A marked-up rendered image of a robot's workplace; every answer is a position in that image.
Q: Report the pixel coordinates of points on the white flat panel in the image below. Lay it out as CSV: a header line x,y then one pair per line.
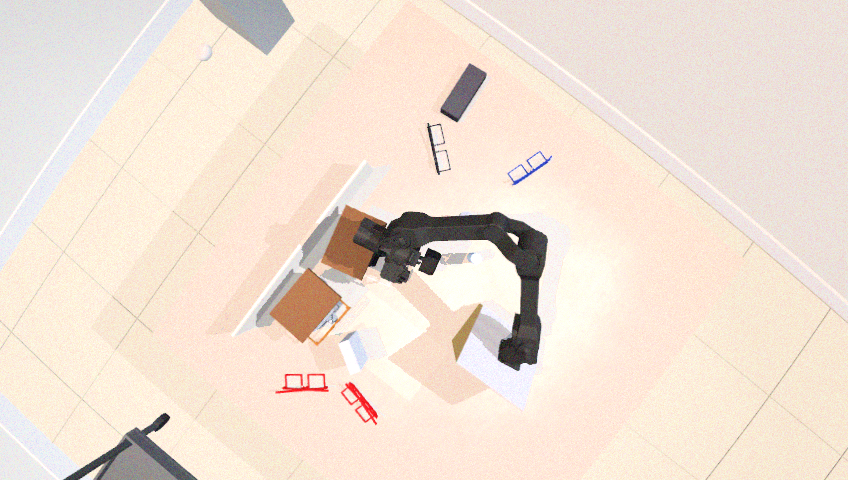
x,y
304,248

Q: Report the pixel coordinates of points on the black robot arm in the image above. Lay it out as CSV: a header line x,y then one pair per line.
x,y
416,229

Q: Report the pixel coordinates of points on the black-framed clear glasses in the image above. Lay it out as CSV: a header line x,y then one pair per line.
x,y
436,139

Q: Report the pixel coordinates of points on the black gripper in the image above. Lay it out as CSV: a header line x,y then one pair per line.
x,y
429,262

